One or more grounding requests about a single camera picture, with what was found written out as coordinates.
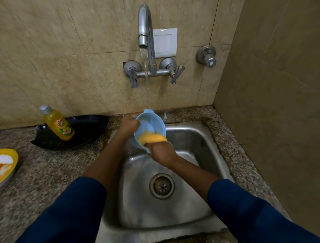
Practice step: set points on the person's left forearm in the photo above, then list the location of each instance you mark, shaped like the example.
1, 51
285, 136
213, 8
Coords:
75, 205

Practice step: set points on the steel wall faucet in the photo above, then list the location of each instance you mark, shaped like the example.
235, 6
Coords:
145, 22

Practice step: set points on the steel sink drain strainer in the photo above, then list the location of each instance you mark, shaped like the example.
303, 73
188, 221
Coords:
162, 186

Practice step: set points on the yellow dish soap bottle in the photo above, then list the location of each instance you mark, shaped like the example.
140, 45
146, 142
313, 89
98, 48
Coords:
58, 125

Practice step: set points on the person's right forearm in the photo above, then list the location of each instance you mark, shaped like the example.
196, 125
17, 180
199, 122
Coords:
250, 210

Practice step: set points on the person's left hand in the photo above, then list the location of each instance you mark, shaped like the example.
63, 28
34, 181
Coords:
128, 125

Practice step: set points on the white switch plate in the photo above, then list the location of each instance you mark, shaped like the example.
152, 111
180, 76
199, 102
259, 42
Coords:
167, 42

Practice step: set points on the yellow rimmed plate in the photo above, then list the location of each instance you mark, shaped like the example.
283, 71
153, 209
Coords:
13, 157

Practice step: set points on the stainless steel sink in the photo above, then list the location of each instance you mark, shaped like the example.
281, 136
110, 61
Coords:
140, 212

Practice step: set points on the steel wall valve knob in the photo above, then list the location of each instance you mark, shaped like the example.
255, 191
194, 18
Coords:
207, 56

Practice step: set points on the black leaf-shaped tray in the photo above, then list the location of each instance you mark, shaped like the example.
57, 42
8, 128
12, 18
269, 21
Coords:
90, 129

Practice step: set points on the person's right hand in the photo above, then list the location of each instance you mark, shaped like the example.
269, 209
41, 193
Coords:
162, 154

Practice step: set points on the blue plastic bowl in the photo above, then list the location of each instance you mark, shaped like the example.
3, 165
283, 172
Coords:
156, 122

